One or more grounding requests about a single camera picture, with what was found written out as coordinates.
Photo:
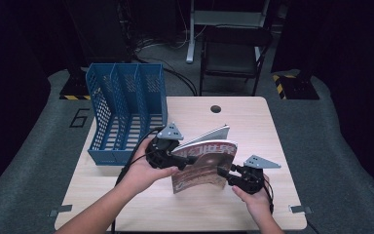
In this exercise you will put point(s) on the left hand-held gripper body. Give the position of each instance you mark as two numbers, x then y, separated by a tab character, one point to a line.
160	152

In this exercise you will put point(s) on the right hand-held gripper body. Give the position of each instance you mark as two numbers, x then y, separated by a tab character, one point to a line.
250	180

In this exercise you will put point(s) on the red cover magazine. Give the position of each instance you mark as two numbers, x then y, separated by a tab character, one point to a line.
204	165

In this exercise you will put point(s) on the blue plastic file rack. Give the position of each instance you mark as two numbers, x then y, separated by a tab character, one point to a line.
126	107

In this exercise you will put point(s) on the person's right hand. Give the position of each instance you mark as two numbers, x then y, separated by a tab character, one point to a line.
256	201

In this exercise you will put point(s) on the person's left hand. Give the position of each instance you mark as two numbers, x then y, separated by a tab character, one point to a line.
142	175

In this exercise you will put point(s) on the grey tape strip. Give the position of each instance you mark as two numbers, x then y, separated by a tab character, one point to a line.
300	209
60	209

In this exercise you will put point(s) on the black folding chair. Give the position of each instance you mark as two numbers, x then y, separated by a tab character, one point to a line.
233	55

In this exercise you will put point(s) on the black cabinet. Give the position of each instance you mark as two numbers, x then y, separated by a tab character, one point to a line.
100	32

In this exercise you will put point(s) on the white metal desk frame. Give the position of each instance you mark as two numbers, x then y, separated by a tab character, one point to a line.
224	18

